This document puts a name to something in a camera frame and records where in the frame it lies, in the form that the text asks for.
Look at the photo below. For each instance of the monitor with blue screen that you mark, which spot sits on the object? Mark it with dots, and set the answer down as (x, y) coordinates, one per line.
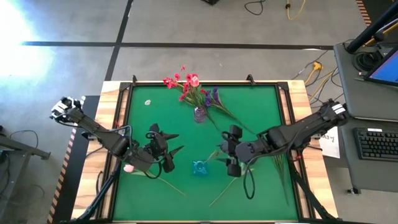
(388, 70)

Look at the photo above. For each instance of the black floor mat striped edge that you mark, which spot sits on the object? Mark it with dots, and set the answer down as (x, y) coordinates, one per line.
(72, 161)

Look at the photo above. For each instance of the purple glass vase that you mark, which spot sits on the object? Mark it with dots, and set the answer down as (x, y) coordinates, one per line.
(200, 115)

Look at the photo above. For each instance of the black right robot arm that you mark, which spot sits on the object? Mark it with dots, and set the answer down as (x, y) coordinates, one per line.
(295, 133)

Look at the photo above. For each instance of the pink artificial tulip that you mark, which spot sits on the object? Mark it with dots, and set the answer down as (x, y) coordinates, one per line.
(128, 168)
(195, 81)

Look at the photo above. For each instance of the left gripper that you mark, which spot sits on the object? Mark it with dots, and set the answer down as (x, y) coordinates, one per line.
(157, 144)

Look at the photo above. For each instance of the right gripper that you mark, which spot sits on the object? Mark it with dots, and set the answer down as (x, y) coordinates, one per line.
(231, 149)

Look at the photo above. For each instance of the blue cut-glass vase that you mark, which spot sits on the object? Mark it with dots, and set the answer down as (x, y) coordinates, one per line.
(200, 168)

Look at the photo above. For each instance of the black aluminium rig frame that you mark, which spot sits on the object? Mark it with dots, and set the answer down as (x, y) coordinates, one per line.
(311, 195)

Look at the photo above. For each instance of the grey side desk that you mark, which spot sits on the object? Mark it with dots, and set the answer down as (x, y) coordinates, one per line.
(351, 93)

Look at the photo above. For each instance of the green table mat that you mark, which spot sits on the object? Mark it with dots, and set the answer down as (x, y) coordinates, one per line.
(174, 214)

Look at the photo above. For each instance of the black keyboard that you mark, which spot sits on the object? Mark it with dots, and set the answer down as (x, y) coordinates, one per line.
(376, 144)

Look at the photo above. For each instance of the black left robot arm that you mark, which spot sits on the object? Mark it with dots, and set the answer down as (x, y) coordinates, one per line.
(93, 127)

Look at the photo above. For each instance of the white paper sheet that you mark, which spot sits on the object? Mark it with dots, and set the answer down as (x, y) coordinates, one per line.
(331, 146)

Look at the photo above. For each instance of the black monitor pole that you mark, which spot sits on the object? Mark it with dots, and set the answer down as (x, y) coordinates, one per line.
(367, 34)

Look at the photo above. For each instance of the wooden table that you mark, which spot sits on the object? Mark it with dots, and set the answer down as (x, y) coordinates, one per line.
(109, 93)

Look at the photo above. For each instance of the small white petal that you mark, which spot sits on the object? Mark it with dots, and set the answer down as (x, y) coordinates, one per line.
(147, 102)

